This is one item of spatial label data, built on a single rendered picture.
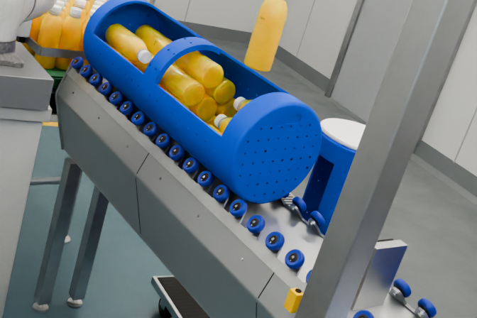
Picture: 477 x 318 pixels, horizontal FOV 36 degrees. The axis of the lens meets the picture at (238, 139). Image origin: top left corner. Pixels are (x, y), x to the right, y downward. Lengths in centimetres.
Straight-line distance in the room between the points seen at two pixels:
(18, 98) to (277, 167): 68
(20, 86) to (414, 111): 111
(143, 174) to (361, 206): 104
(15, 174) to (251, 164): 66
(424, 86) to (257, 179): 80
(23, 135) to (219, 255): 62
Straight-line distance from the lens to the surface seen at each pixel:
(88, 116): 238
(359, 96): 654
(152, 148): 208
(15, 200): 211
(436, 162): 588
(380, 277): 162
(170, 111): 196
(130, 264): 331
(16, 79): 192
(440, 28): 108
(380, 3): 650
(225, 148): 176
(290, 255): 165
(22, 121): 200
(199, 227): 187
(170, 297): 289
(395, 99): 111
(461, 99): 579
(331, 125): 240
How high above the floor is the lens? 171
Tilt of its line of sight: 20 degrees down
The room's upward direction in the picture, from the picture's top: 17 degrees clockwise
